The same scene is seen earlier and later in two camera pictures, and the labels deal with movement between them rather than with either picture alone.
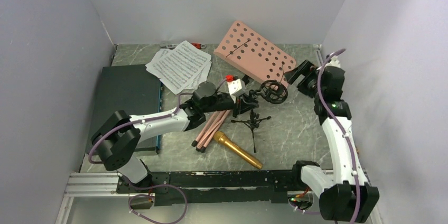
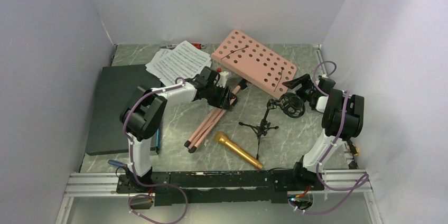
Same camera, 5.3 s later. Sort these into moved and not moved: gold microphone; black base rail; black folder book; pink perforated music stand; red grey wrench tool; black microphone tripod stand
Moved: black microphone tripod stand; pink perforated music stand
Not moved: black base rail; red grey wrench tool; black folder book; gold microphone
